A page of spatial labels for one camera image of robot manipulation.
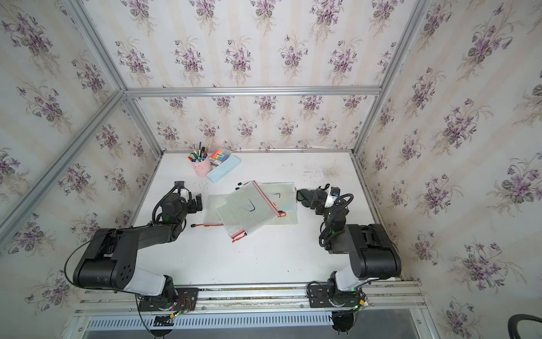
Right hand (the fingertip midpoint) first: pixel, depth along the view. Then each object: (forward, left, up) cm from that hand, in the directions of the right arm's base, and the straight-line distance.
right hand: (330, 193), depth 90 cm
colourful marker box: (+30, +56, -9) cm, 65 cm away
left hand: (-1, +63, -3) cm, 63 cm away
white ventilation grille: (-45, +10, -11) cm, 47 cm away
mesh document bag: (-4, +37, -9) cm, 38 cm away
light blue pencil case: (+21, +52, -8) cm, 57 cm away
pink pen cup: (+16, +61, -3) cm, 63 cm away
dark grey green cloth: (+2, +9, -7) cm, 12 cm away
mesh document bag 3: (+4, +20, -10) cm, 23 cm away
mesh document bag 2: (-6, +54, -12) cm, 56 cm away
